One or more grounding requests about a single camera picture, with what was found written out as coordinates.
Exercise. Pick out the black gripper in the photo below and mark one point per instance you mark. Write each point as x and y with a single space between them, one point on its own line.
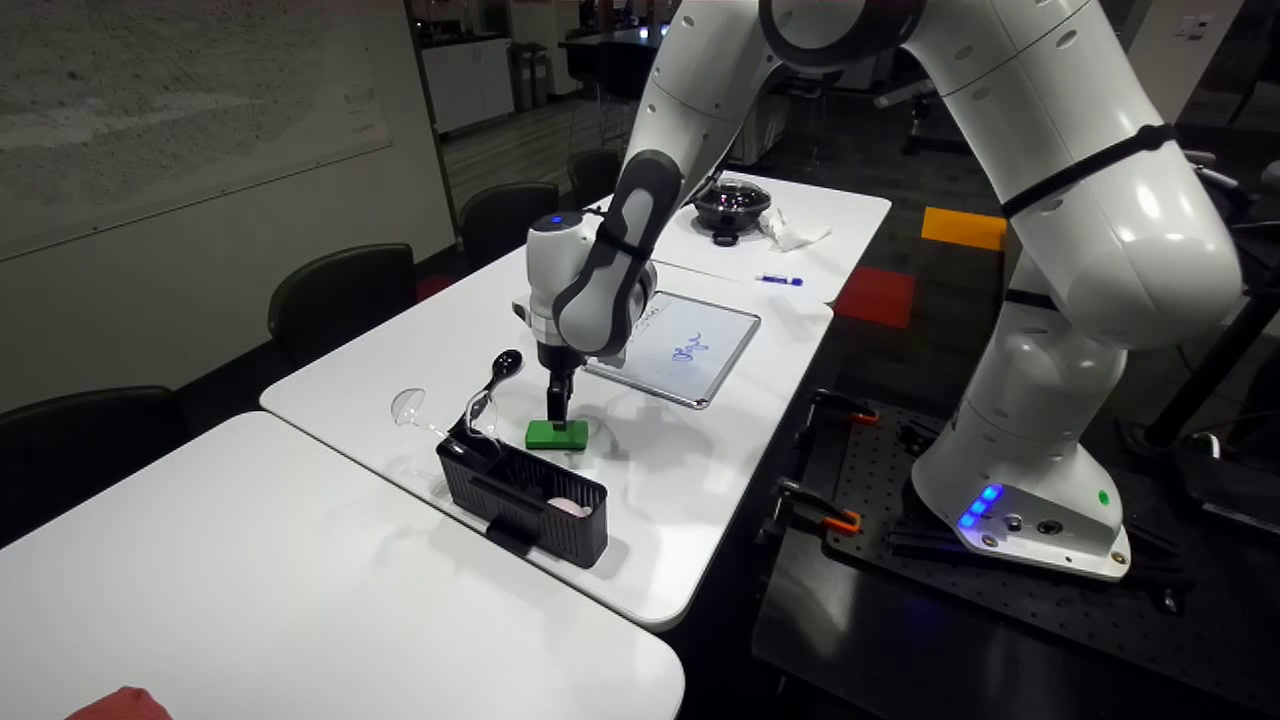
562 358

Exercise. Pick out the green duster block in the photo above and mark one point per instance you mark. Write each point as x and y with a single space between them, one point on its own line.
559 439

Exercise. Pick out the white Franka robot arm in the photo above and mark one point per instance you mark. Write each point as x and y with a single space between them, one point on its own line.
1065 243

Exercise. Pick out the small framed whiteboard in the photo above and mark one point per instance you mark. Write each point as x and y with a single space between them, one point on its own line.
693 348

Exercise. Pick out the black ladle spoon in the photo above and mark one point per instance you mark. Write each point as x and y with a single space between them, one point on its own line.
506 367

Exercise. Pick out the black organizer box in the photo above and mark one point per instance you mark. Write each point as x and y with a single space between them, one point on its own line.
524 500

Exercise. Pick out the clear glass dish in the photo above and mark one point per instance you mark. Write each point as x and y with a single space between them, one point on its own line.
410 405

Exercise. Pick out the black office chair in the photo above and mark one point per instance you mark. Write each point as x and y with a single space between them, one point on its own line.
511 217
83 445
342 295

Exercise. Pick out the blue marker pen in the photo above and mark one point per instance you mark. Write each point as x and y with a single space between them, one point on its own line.
781 281

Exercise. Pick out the white crumpled cloth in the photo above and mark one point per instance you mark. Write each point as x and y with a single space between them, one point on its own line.
796 235

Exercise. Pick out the white background cabinet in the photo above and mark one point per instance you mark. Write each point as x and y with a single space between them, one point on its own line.
466 83

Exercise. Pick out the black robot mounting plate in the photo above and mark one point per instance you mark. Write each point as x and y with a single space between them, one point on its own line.
934 624

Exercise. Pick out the red block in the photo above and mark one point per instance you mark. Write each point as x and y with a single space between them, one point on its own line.
123 706

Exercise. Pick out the large wall whiteboard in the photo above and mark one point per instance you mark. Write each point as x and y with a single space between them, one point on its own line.
174 104

